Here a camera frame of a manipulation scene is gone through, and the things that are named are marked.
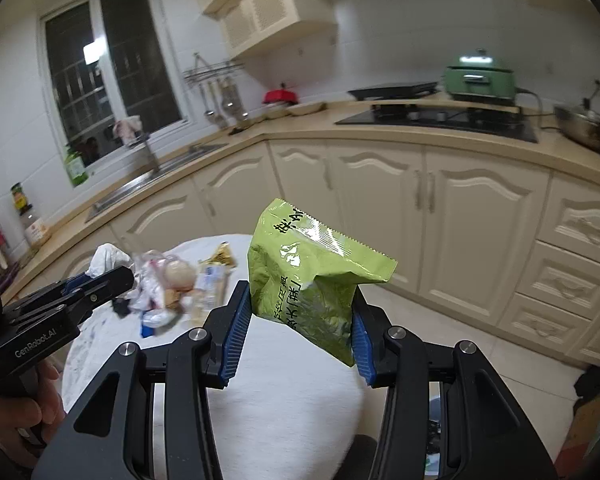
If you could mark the round beige bun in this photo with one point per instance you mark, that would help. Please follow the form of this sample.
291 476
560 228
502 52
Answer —
179 275

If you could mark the white plastic bag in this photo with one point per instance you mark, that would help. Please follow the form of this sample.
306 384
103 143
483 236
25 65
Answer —
107 259

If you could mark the small black plastic bag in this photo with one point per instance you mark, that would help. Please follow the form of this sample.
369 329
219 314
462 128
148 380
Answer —
121 307

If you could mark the pink rag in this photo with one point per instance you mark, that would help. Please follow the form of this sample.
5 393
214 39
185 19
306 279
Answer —
127 130

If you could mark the metal faucet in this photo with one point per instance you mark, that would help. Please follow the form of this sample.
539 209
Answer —
150 152

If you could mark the green detergent bottle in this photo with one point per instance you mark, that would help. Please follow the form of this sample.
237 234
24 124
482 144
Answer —
76 170

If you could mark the shallow cream dish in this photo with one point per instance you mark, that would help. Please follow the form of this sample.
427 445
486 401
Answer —
307 108

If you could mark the green snack packet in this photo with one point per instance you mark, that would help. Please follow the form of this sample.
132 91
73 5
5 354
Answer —
305 300

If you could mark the person's left hand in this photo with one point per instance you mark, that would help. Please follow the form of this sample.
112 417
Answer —
5 425

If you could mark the clear plastic bag orange print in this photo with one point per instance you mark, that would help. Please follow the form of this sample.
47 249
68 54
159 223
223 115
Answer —
147 272

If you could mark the small blue white packet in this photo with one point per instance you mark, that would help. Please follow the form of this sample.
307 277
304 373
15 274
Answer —
147 331

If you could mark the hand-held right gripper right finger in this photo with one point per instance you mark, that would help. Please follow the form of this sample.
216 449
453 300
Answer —
362 360

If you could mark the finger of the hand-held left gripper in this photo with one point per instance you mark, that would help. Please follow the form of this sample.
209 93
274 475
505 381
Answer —
110 282
75 282

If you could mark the small yellow label bottle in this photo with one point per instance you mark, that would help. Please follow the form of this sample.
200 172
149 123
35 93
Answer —
21 199

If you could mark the white cube in clear wrapper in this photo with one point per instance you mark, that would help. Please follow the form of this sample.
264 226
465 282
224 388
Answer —
186 302

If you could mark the stainless steel pot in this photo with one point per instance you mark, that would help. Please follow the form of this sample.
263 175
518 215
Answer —
585 127

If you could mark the clear cracker packet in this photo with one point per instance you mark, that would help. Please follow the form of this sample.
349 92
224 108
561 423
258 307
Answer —
209 290

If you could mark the white towel table cover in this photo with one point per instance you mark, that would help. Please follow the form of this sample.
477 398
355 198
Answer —
290 410

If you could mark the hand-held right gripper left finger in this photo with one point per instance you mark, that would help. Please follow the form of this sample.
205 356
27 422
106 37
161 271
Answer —
240 320

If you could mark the large metal ladle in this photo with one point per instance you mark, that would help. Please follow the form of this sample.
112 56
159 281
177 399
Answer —
244 120

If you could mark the red pot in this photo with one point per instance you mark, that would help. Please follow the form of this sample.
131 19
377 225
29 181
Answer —
280 97

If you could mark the metal wall utensil rack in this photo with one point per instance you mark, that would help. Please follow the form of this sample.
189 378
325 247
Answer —
215 71

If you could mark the cream lattice door cabinet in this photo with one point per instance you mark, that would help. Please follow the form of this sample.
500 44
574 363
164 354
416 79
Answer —
275 15

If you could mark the green electric cooker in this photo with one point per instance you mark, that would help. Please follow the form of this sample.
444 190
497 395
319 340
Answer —
480 80

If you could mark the black induction cooker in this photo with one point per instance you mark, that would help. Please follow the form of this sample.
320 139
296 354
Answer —
390 92

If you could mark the stainless steel sink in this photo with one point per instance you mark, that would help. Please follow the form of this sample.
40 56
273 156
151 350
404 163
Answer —
145 180

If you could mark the white framed window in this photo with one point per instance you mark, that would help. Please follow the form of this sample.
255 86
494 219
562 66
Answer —
115 65

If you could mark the gold foil wrapper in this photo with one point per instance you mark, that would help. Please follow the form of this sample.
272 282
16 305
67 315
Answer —
219 255

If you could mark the metal skimmer spoon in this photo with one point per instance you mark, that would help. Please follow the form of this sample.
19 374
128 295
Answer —
230 102

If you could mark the metal spatula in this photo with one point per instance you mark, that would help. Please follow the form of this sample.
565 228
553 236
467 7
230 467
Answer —
219 117

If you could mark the white bowl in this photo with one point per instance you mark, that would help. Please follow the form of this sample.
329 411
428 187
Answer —
276 111

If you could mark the black glass gas stove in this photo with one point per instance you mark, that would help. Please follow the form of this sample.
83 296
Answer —
430 125

